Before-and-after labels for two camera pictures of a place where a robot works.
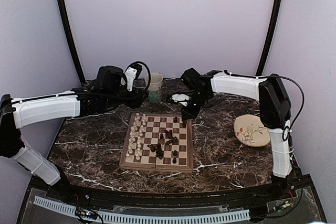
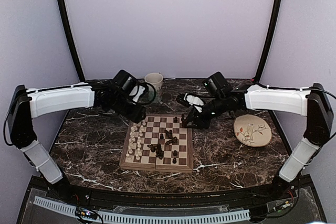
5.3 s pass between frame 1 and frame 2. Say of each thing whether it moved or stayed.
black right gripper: moved
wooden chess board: stayed
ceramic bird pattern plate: stayed
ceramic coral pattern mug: stayed
